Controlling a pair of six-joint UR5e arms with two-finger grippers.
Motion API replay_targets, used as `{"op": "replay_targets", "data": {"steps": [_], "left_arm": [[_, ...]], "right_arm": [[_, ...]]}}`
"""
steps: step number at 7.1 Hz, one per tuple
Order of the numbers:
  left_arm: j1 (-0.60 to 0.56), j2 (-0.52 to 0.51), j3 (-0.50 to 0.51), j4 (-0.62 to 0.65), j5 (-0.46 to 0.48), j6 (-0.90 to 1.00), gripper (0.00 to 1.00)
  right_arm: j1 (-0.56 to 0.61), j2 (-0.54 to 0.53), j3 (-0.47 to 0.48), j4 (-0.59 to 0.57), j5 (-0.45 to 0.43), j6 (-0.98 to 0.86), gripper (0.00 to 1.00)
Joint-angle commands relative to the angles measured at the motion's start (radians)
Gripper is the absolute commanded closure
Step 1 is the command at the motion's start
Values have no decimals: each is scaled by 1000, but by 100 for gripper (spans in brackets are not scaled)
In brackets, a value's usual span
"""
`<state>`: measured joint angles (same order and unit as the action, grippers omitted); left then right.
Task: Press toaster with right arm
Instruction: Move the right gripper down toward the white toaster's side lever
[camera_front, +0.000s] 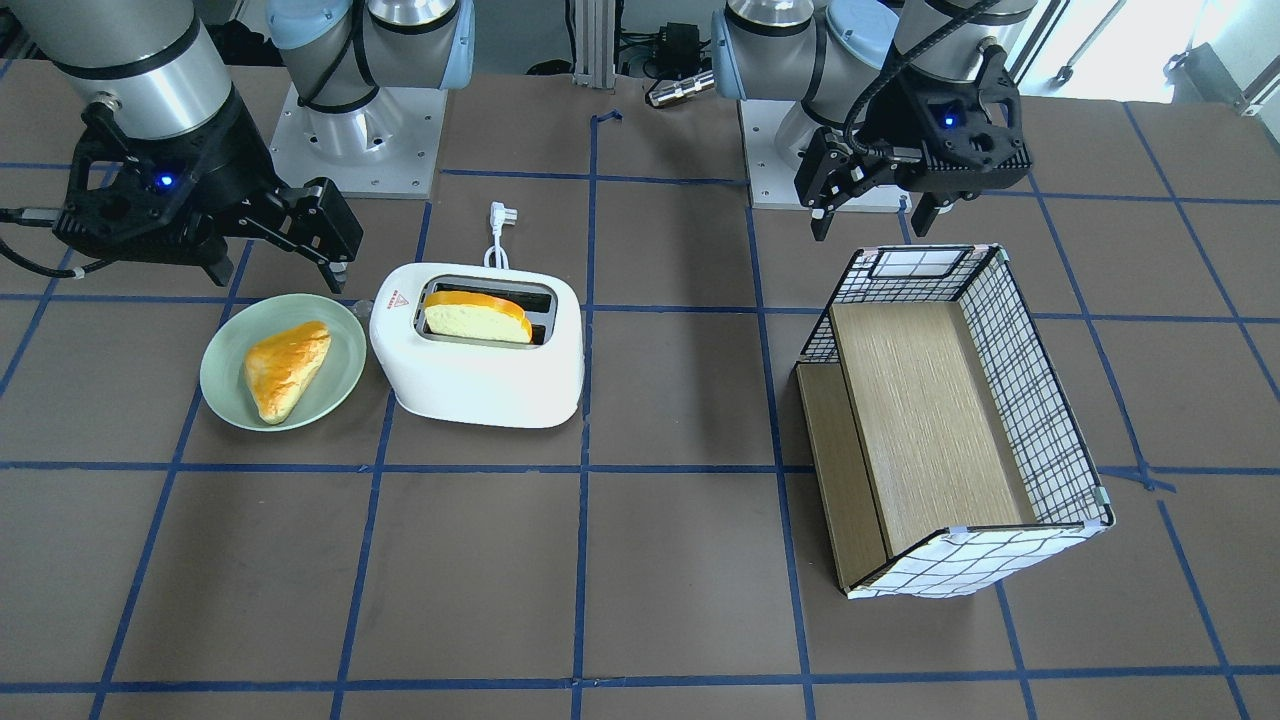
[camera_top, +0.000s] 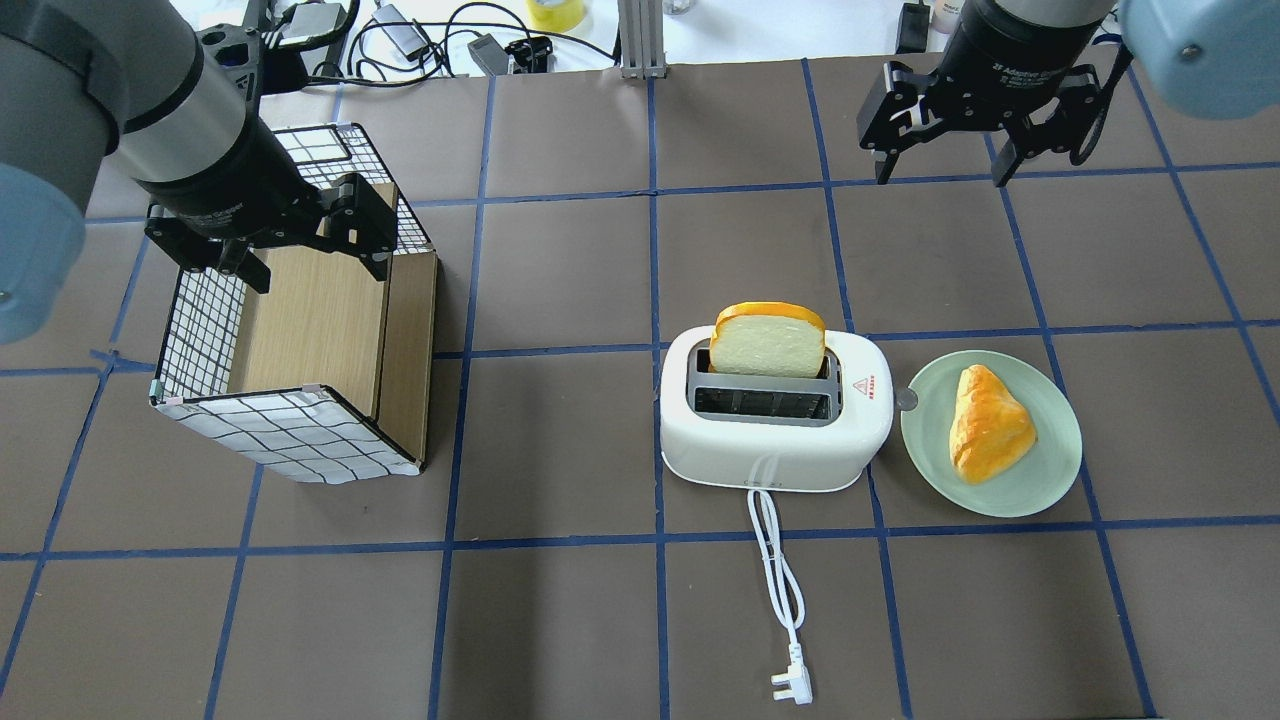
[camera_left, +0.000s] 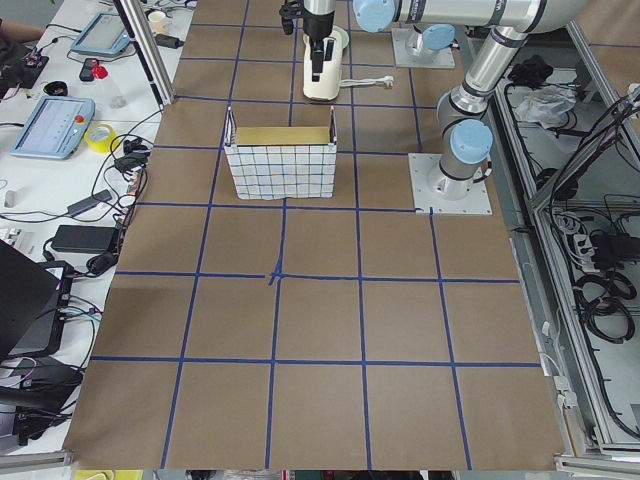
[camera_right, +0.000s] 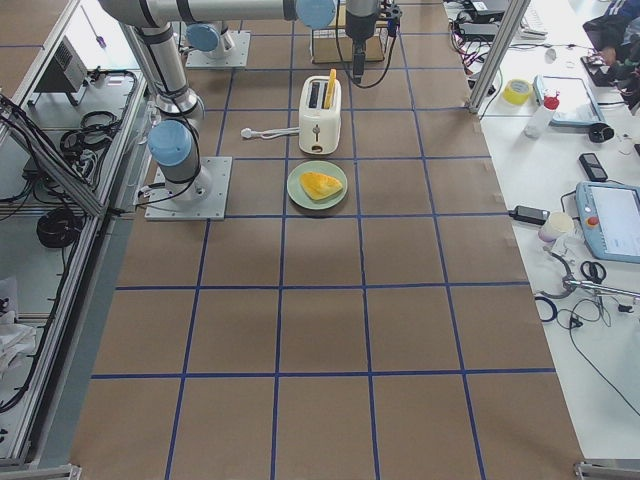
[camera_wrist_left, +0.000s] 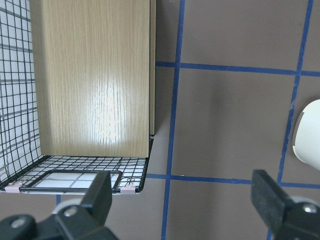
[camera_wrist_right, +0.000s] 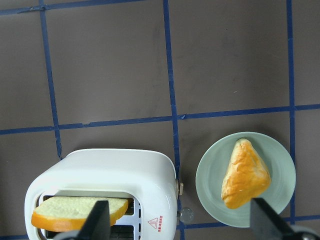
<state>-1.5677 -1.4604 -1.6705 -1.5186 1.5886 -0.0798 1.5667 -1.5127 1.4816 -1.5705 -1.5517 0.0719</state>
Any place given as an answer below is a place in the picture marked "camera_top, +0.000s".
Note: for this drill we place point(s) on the white toaster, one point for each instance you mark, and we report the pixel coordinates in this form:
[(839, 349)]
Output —
[(807, 435)]

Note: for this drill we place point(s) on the orange triangular pastry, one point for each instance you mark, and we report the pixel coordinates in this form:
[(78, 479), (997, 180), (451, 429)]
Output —
[(991, 430)]

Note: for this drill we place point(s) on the toast bread slice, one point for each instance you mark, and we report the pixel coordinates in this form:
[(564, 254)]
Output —
[(768, 338)]

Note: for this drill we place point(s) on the aluminium frame post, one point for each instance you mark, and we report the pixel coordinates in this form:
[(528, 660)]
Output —
[(640, 31)]

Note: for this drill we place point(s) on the light green plate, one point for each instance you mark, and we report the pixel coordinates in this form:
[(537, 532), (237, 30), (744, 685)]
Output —
[(1034, 483)]

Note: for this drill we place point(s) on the wire grid wooden box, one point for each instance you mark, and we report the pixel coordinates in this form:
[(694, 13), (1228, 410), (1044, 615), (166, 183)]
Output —
[(325, 377)]

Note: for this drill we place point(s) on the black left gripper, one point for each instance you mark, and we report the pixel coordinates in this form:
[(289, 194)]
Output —
[(232, 180)]

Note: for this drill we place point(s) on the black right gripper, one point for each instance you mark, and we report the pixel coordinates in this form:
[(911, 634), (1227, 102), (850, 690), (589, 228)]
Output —
[(1003, 62)]

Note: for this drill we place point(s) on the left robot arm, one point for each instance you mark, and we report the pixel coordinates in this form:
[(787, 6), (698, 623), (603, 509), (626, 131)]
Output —
[(177, 111)]

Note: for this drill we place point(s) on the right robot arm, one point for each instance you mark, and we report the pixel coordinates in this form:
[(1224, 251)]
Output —
[(1208, 59)]

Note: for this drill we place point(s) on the grey device on table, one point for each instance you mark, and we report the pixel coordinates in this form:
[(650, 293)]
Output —
[(409, 40)]

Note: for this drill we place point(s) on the black power adapter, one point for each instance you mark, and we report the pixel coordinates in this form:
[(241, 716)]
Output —
[(491, 57)]

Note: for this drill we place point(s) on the yellow tape roll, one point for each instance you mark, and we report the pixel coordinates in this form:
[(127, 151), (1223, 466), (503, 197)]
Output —
[(556, 16)]

